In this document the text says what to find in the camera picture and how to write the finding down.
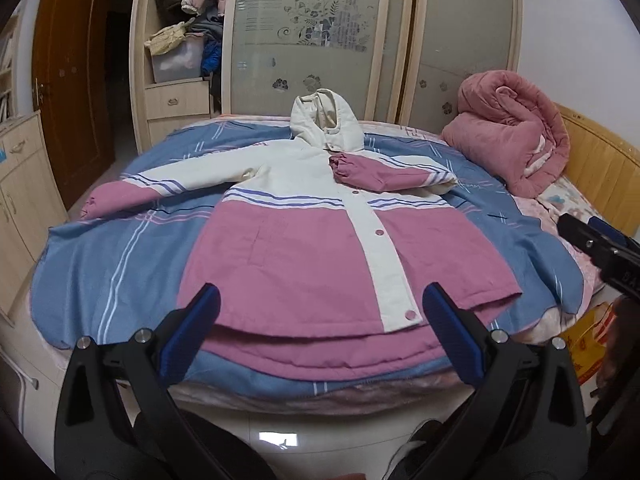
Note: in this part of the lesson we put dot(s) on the yellow red shopping bag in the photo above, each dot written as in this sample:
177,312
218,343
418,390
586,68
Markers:
586,340

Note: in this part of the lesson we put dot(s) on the rolled pink quilt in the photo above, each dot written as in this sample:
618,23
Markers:
509,127

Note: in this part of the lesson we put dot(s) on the blue garment in wardrobe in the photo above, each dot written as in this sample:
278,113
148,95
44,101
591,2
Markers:
211,57

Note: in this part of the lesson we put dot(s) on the beige sliding door wardrobe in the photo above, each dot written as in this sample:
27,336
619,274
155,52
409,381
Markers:
398,61

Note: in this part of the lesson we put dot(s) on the light wood side cabinet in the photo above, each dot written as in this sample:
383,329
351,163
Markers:
30,203

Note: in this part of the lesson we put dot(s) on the pink white hooded jacket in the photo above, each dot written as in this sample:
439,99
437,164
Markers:
321,249

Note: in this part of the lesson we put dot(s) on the floral white blanket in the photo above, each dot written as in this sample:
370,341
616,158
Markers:
562,197

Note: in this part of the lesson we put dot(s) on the clear plastic storage box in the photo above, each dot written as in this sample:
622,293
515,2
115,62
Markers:
181,62

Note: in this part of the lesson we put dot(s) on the brown wooden door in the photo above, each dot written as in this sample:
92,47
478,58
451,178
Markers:
69,82

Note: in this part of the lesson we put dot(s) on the blue plaid bed sheet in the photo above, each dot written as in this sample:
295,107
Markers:
320,255

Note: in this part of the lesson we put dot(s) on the wall bookshelf with books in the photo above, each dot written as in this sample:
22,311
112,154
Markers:
8,36

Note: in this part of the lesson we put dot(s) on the wooden bed headboard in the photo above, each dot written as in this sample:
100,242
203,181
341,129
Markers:
605,169

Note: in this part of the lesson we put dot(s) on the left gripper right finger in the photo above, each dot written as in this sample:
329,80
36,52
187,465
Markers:
523,420

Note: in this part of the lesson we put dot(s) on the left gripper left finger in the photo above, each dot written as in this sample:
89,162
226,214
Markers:
117,420

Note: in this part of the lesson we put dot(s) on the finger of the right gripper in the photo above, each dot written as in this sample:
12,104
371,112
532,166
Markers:
588,237
605,229

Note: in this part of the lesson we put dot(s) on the beige cloth bag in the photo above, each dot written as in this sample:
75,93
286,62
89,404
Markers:
168,38

